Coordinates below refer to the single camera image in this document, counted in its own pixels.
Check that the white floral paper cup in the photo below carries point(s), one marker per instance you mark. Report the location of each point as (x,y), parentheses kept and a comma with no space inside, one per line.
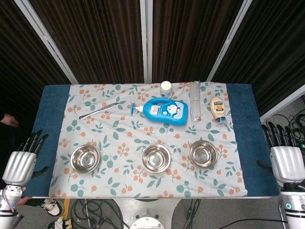
(165,89)

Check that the mayonnaise squeeze bottle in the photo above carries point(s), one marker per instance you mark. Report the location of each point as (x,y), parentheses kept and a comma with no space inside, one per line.
(218,108)

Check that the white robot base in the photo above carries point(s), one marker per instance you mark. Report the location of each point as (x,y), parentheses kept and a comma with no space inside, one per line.
(146,214)

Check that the person's bare hand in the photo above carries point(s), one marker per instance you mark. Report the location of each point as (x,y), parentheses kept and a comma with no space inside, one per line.
(9,119)

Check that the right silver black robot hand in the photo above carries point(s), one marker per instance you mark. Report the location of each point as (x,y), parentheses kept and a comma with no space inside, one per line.
(287,164)

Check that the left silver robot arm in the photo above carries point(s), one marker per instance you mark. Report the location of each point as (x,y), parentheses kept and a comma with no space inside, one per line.
(6,205)

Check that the metal table knife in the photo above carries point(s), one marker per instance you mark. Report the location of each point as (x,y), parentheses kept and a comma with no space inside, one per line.
(100,110)

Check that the black and white sneaker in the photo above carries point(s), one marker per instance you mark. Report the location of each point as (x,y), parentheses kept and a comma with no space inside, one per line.
(60,224)
(52,207)

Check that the stainless steel bowl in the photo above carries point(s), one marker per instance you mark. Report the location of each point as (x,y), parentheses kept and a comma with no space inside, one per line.
(203,154)
(155,159)
(85,158)

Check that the white partition frame post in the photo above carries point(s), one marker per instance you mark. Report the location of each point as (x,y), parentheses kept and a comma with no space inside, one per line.
(47,40)
(228,40)
(145,40)
(283,105)

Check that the blue table cover cloth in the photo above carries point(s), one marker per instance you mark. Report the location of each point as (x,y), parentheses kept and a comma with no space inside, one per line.
(247,143)

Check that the blue pump soap bottle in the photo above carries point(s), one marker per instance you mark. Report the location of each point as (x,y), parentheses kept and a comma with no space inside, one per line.
(166,111)

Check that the clear pack of straws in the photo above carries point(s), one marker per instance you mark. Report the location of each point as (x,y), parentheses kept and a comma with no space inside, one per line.
(196,102)

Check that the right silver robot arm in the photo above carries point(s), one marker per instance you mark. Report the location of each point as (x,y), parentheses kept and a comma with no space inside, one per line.
(294,205)

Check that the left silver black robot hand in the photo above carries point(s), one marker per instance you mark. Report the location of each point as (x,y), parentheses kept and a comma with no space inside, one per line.
(20,165)

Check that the floral patterned tablecloth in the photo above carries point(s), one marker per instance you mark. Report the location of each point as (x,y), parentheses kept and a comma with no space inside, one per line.
(147,133)

